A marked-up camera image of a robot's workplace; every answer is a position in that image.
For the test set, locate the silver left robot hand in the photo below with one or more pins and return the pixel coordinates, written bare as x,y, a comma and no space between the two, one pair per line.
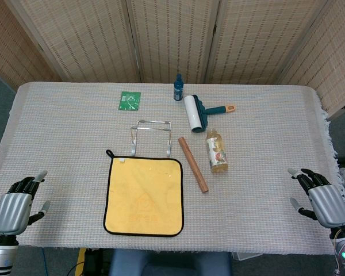
13,210

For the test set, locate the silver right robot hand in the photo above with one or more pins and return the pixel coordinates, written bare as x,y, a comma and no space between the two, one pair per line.
327,204

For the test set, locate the yellow cloth black trim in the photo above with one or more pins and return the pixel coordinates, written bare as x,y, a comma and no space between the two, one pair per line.
143,195

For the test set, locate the woven grey tablecloth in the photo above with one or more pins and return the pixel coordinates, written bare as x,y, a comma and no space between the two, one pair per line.
60,143

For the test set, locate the yellow strip under table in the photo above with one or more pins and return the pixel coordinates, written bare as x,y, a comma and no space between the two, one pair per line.
80,260

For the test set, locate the yellow drink bottle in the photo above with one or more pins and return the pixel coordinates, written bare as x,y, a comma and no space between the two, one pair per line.
217,152

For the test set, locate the wooden rolling pin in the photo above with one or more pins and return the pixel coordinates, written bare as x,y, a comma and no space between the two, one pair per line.
192,164

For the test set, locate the green circuit board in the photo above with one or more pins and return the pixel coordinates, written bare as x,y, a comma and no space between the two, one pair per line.
129,101

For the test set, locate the teal lint roller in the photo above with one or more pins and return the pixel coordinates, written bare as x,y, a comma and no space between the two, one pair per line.
194,113

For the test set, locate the blue chair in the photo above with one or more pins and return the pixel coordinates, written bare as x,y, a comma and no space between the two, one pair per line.
169,263

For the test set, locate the blue spray bottle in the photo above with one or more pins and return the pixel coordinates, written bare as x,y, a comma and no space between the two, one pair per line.
178,90

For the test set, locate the woven folding screen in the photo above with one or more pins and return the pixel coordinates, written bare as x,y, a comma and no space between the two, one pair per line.
89,37

